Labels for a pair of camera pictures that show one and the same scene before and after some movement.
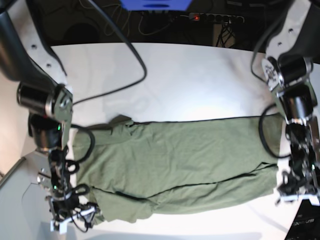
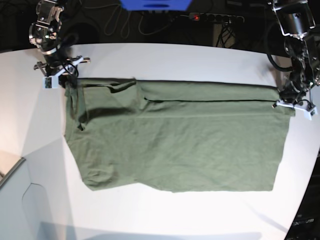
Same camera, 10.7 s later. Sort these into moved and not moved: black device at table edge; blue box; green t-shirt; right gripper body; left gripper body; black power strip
Moved: green t-shirt; left gripper body; right gripper body
Not moved: blue box; black power strip; black device at table edge
